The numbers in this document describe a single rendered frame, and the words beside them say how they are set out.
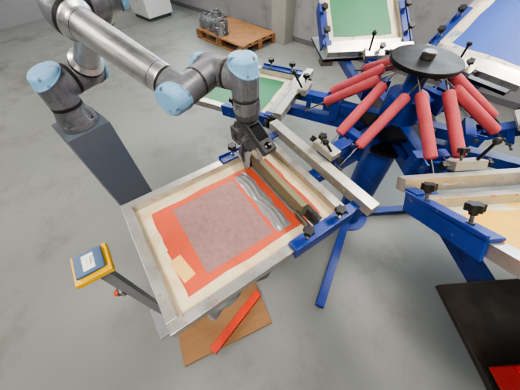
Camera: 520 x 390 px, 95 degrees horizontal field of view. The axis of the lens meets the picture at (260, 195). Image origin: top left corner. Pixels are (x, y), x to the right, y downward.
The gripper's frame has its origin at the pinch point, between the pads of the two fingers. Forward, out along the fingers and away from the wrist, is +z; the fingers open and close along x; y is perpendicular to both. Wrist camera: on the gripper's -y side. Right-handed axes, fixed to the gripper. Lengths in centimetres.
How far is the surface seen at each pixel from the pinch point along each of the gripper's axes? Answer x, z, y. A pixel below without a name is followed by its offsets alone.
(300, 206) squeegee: -9.6, 16.1, -16.1
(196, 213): 22.6, 26.0, 12.8
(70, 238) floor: 109, 121, 127
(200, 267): 32.8, 26.1, -9.1
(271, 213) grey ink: -2.7, 25.7, -6.8
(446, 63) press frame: -97, -10, -11
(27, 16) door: 62, 110, 776
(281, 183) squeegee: -10.9, 15.6, -3.1
